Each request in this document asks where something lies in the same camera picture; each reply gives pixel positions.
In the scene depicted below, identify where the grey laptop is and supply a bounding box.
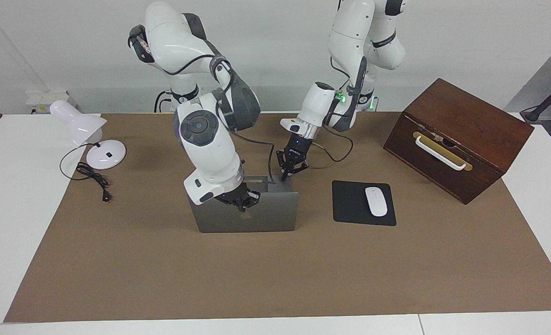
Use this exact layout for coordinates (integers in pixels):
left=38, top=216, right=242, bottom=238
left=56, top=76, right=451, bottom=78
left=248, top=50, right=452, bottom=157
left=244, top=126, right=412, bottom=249
left=188, top=175, right=300, bottom=233

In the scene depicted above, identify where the black mouse pad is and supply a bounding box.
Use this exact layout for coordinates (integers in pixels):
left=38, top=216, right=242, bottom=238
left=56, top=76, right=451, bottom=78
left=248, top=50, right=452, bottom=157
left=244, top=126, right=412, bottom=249
left=332, top=181, right=397, bottom=227

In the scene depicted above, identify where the brown table mat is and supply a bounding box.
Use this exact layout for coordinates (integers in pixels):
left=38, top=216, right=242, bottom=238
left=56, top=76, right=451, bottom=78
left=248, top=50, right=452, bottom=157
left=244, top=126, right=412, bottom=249
left=3, top=112, right=551, bottom=323

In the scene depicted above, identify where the white computer mouse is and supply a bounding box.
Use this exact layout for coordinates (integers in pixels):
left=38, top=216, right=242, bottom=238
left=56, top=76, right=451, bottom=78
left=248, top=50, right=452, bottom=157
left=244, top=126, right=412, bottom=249
left=365, top=187, right=388, bottom=217

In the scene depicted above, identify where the white desk lamp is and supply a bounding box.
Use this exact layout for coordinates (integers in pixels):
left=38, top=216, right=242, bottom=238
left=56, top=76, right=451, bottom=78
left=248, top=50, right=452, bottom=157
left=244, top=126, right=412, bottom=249
left=49, top=100, right=127, bottom=170

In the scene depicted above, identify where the dark brown wooden box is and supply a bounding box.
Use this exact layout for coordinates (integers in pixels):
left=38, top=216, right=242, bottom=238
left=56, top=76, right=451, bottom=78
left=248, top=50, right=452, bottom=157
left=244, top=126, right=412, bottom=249
left=383, top=78, right=535, bottom=205

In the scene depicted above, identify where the white power strip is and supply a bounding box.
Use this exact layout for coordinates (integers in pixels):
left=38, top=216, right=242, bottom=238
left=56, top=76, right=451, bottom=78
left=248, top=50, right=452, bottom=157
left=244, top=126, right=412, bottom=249
left=26, top=91, right=74, bottom=115

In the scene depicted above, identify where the black tripod leg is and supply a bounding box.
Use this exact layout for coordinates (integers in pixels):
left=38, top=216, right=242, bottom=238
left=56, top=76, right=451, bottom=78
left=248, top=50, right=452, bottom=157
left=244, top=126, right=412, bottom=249
left=520, top=74, right=551, bottom=124

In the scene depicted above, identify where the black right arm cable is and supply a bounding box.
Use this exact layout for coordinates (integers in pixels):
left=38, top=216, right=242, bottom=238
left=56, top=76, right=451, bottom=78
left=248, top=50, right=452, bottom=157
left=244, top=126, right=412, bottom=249
left=161, top=54, right=278, bottom=184

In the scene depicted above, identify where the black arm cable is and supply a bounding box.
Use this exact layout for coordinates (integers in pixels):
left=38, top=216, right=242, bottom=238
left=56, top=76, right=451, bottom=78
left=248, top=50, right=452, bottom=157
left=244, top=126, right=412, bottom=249
left=161, top=54, right=278, bottom=184
left=310, top=56, right=354, bottom=163

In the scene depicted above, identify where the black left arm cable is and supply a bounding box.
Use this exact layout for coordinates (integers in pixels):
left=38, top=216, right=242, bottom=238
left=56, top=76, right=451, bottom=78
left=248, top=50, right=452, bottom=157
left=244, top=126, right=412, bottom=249
left=310, top=56, right=354, bottom=163

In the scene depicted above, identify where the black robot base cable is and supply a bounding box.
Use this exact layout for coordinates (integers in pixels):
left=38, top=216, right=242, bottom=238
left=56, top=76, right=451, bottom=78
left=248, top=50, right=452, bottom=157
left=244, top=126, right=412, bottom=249
left=154, top=90, right=171, bottom=113

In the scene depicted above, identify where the white box handle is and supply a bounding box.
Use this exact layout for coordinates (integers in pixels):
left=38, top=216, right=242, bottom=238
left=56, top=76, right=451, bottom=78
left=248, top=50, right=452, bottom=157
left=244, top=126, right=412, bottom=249
left=415, top=136, right=467, bottom=171

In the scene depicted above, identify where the black lamp power cable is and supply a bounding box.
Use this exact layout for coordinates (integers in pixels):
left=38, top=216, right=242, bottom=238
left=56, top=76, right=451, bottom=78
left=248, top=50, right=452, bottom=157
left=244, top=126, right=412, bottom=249
left=60, top=142, right=113, bottom=202

